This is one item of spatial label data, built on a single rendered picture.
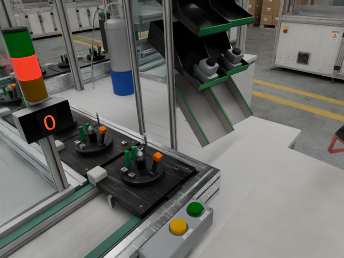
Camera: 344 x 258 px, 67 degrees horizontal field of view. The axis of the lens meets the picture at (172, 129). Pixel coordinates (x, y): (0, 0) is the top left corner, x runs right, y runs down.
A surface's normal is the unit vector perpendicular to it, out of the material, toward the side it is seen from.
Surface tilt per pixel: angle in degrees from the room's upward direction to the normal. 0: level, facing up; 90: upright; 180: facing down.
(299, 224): 0
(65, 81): 90
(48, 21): 90
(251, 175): 0
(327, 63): 90
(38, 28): 90
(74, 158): 0
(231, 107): 45
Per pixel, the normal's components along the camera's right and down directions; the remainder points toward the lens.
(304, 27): -0.74, 0.36
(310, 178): -0.04, -0.87
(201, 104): 0.42, -0.36
